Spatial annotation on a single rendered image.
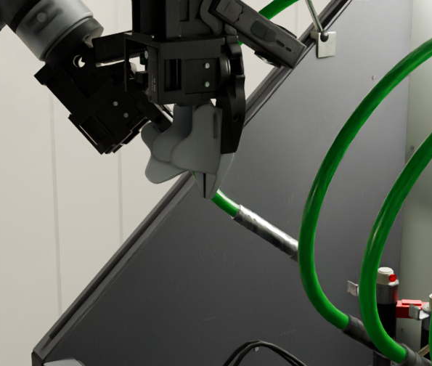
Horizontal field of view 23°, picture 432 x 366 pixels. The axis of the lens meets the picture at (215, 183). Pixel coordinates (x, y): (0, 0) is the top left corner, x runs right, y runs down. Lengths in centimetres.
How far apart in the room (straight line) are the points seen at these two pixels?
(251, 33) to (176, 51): 9
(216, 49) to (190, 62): 2
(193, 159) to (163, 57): 10
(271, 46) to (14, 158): 207
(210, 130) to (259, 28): 10
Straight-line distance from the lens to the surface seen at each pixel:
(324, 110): 139
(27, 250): 306
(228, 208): 111
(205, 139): 92
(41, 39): 110
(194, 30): 91
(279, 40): 95
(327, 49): 137
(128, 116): 108
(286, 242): 113
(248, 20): 93
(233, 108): 90
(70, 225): 308
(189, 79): 90
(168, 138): 95
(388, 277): 108
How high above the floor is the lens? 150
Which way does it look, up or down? 16 degrees down
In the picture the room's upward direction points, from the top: straight up
